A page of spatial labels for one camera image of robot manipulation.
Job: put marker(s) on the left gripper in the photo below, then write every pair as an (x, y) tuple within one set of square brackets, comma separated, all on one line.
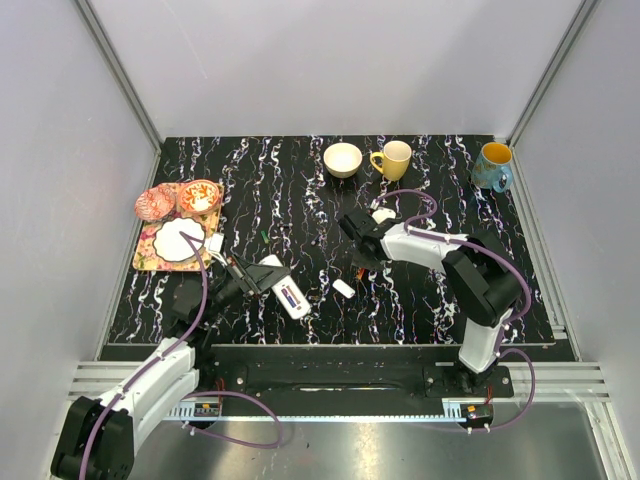
[(257, 277)]

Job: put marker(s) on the orange floral small bowl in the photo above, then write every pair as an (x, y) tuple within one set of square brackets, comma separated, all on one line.
[(199, 196)]

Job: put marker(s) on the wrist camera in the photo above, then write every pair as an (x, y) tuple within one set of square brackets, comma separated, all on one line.
[(382, 214), (214, 244)]

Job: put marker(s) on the white remote control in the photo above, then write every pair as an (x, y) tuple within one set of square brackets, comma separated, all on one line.
[(293, 313)]

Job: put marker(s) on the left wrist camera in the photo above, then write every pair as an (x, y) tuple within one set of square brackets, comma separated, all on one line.
[(214, 244)]

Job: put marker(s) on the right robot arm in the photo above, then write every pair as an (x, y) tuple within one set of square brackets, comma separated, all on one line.
[(485, 285)]

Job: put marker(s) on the yellow mug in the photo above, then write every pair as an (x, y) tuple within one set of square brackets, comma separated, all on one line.
[(393, 160)]

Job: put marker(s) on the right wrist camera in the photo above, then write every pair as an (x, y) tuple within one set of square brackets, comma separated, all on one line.
[(382, 214)]

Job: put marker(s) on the aluminium rail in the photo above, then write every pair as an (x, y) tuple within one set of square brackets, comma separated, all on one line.
[(558, 382)]

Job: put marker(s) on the blue butterfly mug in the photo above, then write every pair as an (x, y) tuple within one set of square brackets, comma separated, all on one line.
[(492, 168)]

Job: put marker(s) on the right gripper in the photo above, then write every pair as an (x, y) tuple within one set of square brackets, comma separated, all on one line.
[(359, 261)]

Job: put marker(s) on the white remote battery cover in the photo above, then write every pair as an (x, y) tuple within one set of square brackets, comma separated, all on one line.
[(343, 288)]

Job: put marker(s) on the white scalloped plate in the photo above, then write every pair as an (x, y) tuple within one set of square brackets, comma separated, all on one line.
[(173, 240)]

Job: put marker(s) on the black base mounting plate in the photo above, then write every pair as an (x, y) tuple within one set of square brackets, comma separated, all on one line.
[(364, 380)]

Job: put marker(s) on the floral rectangular tray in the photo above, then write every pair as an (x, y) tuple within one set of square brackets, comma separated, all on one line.
[(145, 258)]

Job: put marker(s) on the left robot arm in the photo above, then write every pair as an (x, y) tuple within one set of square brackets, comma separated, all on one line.
[(101, 436)]

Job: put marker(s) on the cream ceramic bowl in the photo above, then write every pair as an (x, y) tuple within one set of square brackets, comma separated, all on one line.
[(342, 160)]

